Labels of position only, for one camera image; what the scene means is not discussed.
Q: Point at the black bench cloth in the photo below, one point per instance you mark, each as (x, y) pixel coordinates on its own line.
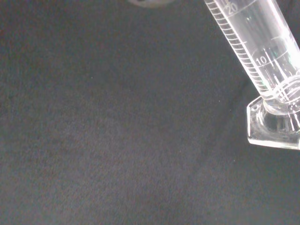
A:
(117, 117)

